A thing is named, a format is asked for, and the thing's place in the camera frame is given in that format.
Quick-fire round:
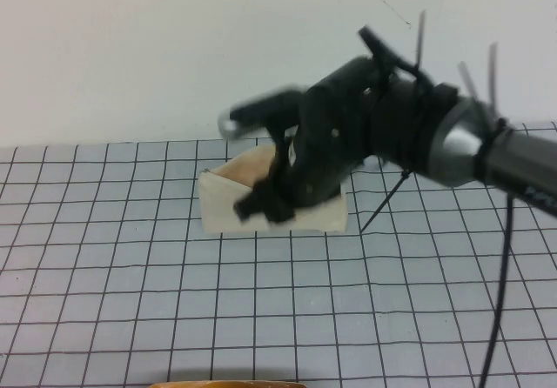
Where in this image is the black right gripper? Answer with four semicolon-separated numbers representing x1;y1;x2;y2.
232;56;393;228

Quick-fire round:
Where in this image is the cream fabric pencil case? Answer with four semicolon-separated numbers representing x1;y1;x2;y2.
198;146;348;234

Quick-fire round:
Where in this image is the black zip tie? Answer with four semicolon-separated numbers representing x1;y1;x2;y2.
359;169;406;234

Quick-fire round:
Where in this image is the blue-grey grid table mat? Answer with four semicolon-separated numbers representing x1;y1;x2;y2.
0;120;557;388

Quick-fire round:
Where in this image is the tan rounded object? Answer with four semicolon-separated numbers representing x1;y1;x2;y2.
146;378;308;388

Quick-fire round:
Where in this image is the translucent zip tie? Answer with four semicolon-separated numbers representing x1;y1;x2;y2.
414;9;428;72
455;60;481;103
486;43;500;107

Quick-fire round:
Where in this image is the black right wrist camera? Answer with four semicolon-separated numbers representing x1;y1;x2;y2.
216;84;308;140

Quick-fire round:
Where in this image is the black hanging cable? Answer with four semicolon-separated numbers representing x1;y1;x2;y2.
477;190;516;388

